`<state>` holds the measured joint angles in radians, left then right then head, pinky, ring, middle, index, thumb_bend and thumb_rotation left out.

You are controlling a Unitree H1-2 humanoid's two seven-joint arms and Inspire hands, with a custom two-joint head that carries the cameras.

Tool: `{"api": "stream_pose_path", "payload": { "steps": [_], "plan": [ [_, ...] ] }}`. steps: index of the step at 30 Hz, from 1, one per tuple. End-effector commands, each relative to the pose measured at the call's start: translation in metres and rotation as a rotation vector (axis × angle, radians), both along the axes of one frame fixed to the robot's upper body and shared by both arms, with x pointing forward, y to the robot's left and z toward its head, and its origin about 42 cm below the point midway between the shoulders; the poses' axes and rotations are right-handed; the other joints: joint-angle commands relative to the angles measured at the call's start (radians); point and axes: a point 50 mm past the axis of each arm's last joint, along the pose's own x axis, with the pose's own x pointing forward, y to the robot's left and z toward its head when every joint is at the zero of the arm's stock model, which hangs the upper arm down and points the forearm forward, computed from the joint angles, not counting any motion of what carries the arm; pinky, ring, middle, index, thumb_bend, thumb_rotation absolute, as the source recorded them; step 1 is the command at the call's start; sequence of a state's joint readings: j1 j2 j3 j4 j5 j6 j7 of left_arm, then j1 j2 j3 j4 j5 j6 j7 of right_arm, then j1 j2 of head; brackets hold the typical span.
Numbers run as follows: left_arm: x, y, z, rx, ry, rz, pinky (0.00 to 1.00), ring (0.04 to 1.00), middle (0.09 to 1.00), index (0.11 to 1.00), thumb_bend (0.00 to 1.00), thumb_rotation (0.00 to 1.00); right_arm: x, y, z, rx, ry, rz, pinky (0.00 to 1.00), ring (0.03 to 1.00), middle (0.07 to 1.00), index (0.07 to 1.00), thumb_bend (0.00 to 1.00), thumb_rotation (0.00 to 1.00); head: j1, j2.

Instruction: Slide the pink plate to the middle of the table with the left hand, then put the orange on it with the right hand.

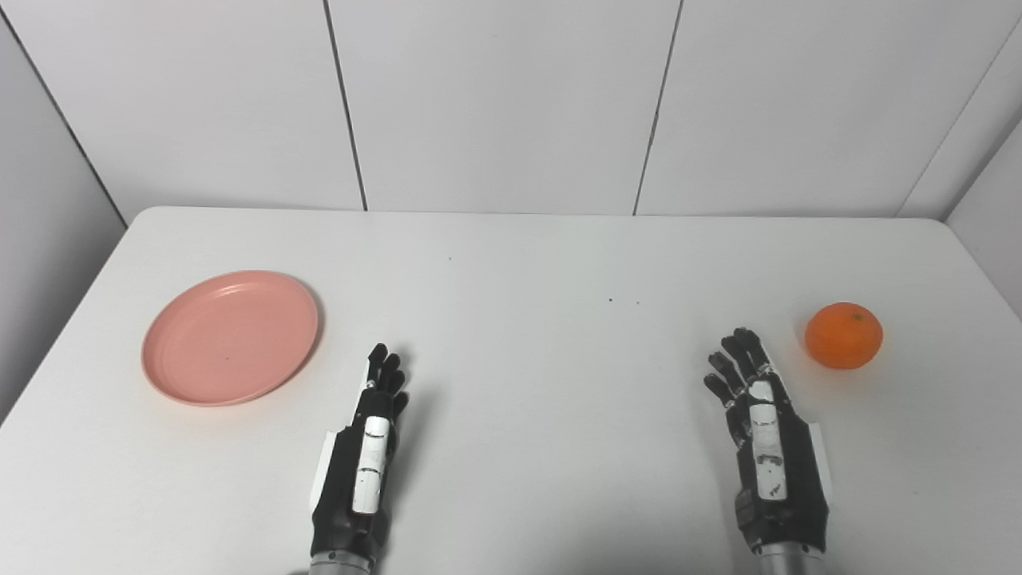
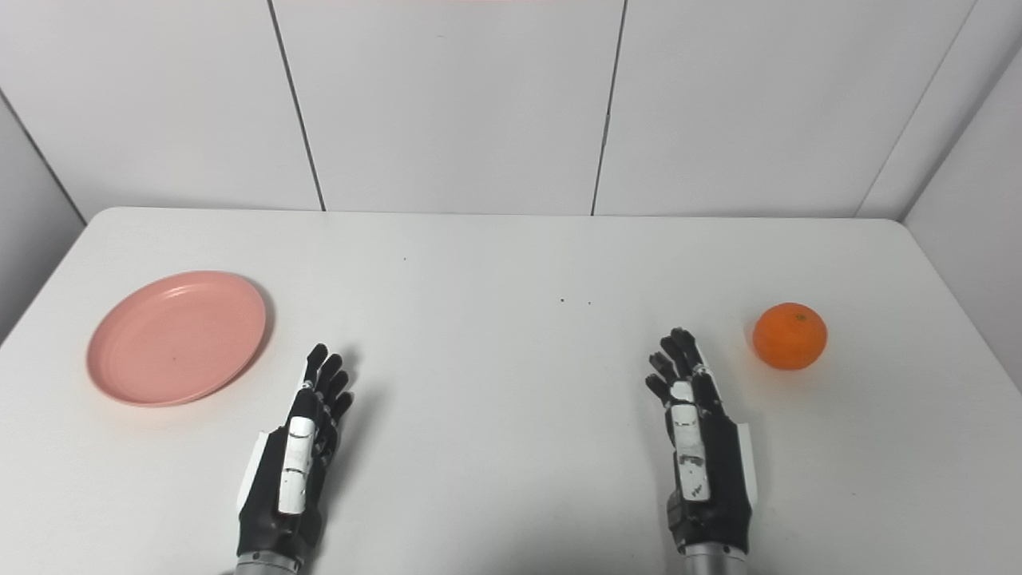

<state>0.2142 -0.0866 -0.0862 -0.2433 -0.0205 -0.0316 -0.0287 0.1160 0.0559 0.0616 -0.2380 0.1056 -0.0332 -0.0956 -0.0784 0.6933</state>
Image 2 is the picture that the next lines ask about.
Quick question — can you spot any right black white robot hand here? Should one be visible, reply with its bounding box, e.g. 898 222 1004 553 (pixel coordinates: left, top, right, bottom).
645 327 758 557

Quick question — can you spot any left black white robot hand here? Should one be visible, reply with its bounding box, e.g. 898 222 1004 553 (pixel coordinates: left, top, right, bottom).
236 343 355 561

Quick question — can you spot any orange fruit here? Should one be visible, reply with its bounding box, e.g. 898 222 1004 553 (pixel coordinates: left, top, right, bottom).
752 302 828 371

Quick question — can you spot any pink round plate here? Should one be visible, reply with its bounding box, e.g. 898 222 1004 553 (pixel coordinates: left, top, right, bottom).
86 271 267 408

